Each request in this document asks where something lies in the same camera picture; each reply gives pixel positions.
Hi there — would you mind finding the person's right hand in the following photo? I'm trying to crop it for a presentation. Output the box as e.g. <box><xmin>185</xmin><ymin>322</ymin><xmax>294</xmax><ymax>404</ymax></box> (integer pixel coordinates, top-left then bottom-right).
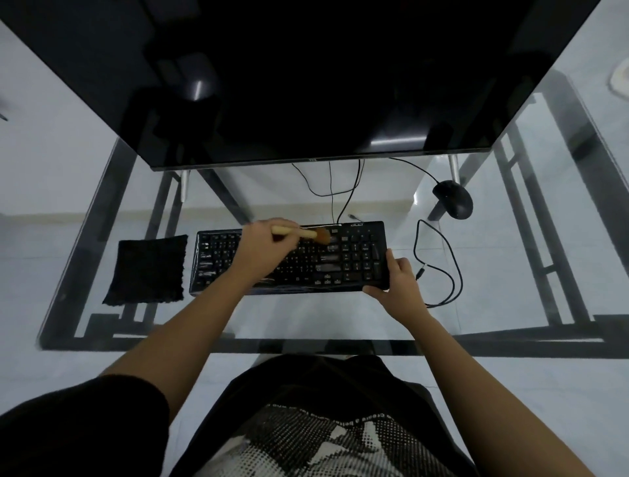
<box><xmin>363</xmin><ymin>249</ymin><xmax>429</xmax><ymax>326</ymax></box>

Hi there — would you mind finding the person's left hand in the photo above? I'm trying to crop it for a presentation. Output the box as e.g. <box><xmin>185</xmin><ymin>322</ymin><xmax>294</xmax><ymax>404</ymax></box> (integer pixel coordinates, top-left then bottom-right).
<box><xmin>230</xmin><ymin>219</ymin><xmax>302</xmax><ymax>287</ymax></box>

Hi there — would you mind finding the wooden handled cleaning brush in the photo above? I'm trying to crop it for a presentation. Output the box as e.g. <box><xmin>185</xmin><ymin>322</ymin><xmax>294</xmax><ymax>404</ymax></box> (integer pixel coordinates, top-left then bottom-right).
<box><xmin>272</xmin><ymin>225</ymin><xmax>331</xmax><ymax>245</ymax></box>

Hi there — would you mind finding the black computer keyboard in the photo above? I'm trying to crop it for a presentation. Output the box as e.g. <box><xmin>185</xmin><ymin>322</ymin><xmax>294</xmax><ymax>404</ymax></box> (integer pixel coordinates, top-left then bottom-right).
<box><xmin>189</xmin><ymin>220</ymin><xmax>391</xmax><ymax>297</ymax></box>

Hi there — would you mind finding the person's left forearm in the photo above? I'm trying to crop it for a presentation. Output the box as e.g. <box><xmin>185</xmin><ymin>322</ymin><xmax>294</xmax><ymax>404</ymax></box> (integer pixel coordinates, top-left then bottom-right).
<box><xmin>101</xmin><ymin>268</ymin><xmax>249</xmax><ymax>423</ymax></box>

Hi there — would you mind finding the person's right forearm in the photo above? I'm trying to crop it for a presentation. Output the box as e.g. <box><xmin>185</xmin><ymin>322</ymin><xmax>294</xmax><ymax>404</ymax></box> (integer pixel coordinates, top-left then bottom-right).
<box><xmin>395</xmin><ymin>311</ymin><xmax>598</xmax><ymax>477</ymax></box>

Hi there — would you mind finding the black computer mouse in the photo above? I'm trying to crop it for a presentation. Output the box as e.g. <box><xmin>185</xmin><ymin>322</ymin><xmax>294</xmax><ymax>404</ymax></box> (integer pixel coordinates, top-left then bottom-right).
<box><xmin>432</xmin><ymin>180</ymin><xmax>474</xmax><ymax>220</ymax></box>

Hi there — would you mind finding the black printed t-shirt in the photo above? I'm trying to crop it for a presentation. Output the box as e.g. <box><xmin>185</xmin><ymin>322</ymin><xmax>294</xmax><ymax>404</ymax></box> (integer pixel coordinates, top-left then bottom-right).
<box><xmin>0</xmin><ymin>354</ymin><xmax>480</xmax><ymax>477</ymax></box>

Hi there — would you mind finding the black knitted cloth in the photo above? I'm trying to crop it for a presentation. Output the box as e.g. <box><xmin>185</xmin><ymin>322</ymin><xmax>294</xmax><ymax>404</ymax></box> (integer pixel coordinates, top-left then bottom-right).
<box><xmin>102</xmin><ymin>234</ymin><xmax>189</xmax><ymax>306</ymax></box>

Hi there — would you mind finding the large black monitor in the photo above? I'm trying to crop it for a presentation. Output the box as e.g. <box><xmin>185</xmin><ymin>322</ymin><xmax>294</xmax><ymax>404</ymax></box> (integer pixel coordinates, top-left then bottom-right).
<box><xmin>0</xmin><ymin>0</ymin><xmax>602</xmax><ymax>173</ymax></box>

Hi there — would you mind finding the white object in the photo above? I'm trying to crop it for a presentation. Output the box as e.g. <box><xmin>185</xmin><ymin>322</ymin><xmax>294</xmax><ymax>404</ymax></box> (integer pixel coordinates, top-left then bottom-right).
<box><xmin>608</xmin><ymin>59</ymin><xmax>629</xmax><ymax>94</ymax></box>

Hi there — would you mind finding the thin black cable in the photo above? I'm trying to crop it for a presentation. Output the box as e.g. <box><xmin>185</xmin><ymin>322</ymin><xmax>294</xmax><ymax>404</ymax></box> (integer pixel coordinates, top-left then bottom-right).
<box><xmin>291</xmin><ymin>162</ymin><xmax>335</xmax><ymax>225</ymax></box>
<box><xmin>336</xmin><ymin>159</ymin><xmax>364</xmax><ymax>223</ymax></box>

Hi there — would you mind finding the black metal table frame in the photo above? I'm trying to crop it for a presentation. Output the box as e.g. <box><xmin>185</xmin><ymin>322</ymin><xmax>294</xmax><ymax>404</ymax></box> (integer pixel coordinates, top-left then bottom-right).
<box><xmin>37</xmin><ymin>69</ymin><xmax>629</xmax><ymax>359</ymax></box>

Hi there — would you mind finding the black cable with plug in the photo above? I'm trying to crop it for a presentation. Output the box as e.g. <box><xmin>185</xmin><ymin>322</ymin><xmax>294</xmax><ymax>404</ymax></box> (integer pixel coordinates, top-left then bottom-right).
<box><xmin>413</xmin><ymin>219</ymin><xmax>464</xmax><ymax>309</ymax></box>

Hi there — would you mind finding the black mouse cable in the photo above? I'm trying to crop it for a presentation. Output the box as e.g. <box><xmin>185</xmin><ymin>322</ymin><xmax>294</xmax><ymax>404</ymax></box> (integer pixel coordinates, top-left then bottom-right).
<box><xmin>388</xmin><ymin>157</ymin><xmax>443</xmax><ymax>186</ymax></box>

